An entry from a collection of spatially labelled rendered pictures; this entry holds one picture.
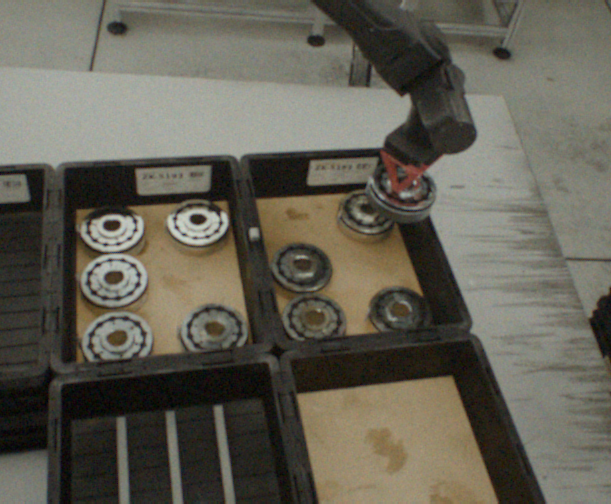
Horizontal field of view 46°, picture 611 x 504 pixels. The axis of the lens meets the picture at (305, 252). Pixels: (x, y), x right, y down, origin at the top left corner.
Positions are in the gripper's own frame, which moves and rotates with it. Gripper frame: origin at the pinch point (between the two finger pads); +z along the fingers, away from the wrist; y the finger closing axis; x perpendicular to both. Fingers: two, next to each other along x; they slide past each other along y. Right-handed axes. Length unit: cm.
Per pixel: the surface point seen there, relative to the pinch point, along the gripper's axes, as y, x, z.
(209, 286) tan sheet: -23.3, 16.7, 22.1
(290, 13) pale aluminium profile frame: 136, 126, 93
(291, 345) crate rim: -28.0, -3.4, 11.5
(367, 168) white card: 12.2, 12.6, 15.3
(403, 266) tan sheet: 3.6, -3.6, 21.3
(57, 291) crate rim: -45, 26, 13
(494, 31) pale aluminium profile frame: 198, 64, 93
